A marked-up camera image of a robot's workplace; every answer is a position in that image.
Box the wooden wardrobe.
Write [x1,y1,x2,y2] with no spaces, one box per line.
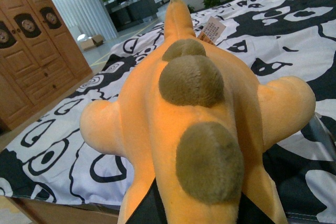
[1,0,91,131]

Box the paper toy tag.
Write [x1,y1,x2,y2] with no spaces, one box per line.
[197,16,226,45]

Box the orange plush dinosaur toy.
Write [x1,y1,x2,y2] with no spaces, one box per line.
[80,0,316,223]

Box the cardboard box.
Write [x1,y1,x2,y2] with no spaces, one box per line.
[79,34,104,51]

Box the black white patterned duvet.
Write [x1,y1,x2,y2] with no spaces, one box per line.
[1,0,335,223]

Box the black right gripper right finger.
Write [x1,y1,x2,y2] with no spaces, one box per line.
[240,193,274,224]

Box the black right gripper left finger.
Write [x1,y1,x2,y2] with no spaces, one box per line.
[126,179,167,224]

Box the wooden bed frame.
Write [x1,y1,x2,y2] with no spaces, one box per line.
[8,198,119,223]

